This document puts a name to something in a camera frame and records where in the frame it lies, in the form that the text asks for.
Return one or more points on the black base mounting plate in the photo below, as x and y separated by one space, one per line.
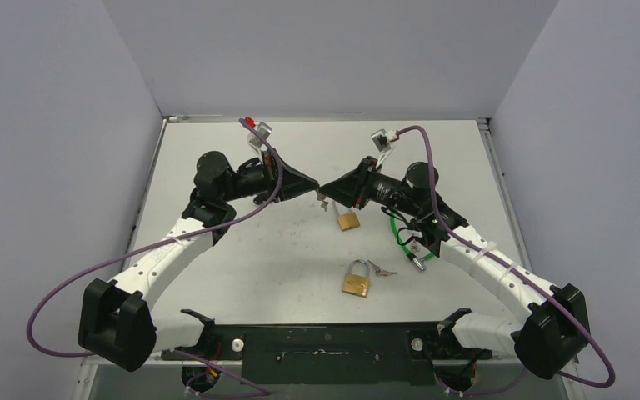
344 353

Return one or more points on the padlock keys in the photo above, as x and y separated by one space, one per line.
379 271
323 200

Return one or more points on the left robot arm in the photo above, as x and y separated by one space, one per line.
116 321

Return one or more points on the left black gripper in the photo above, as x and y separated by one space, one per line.
295 183

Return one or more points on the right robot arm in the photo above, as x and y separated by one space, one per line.
548 324

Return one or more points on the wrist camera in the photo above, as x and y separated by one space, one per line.
383 140
257 138

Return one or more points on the brass padlock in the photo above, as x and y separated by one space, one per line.
346 218
356 279

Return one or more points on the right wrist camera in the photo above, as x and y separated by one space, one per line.
383 140

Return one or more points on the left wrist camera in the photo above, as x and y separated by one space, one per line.
257 138

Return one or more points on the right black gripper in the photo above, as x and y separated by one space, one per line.
364 182

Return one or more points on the green cable lock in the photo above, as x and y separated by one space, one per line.
404 237

